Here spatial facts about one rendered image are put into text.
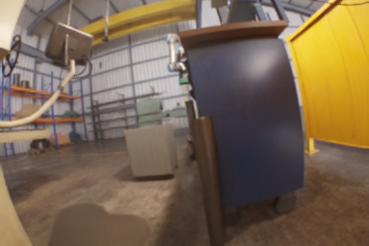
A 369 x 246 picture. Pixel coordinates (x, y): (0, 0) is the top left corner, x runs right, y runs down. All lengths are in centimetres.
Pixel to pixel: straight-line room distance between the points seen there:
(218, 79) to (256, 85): 17
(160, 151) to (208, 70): 110
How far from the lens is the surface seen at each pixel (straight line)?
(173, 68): 210
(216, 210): 68
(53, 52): 108
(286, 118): 75
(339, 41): 144
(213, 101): 66
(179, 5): 827
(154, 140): 159
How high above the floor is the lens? 60
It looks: 3 degrees up
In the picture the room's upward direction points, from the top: 9 degrees counter-clockwise
